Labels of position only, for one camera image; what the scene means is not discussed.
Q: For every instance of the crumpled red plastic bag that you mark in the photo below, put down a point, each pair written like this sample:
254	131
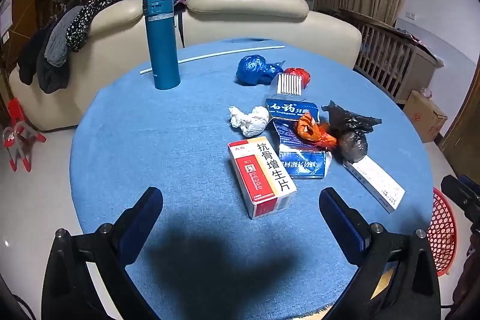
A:
300	76

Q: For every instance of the orange wrapper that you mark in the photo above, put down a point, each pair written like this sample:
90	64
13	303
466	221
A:
313	132

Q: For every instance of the grey knit garment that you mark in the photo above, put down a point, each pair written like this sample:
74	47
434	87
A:
58	42

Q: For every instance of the white ribbed box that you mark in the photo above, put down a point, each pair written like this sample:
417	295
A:
288	84

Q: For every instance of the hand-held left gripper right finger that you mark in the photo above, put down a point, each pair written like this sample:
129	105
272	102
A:
343	222

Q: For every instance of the black garment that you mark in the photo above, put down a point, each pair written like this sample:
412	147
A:
47	78

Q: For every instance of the red folding stool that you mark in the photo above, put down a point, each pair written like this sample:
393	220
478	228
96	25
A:
17	140

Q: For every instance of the blue tablecloth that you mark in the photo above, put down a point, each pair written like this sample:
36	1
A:
168	140

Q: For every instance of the wooden crib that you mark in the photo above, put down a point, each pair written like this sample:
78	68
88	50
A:
390	54

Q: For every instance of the thin white rod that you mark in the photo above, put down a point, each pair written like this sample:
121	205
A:
225	53

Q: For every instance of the white tissue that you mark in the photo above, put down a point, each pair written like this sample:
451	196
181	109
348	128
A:
251	121

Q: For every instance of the teal thermos bottle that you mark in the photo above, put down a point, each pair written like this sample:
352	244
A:
162	50

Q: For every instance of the red plastic basket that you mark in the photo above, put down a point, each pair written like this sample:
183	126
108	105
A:
444	230

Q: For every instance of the red and white medicine box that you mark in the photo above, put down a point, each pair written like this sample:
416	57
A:
258	177

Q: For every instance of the cream leather sofa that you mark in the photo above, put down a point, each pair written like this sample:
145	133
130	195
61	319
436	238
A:
243	10

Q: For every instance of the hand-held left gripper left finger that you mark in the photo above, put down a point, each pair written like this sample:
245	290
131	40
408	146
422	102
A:
140	218

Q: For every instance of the dark blue cloth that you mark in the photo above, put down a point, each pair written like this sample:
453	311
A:
180	3

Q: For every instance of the crumpled blue plastic bag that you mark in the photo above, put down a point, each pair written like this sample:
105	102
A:
253	70

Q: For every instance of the dark floral garment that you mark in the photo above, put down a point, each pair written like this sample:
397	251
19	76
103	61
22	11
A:
88	18

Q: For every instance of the cardboard box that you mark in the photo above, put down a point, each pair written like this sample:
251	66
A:
423	115

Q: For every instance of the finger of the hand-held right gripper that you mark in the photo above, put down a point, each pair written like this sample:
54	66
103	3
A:
463	194

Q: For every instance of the black plastic bag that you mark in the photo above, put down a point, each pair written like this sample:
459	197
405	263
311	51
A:
352	140

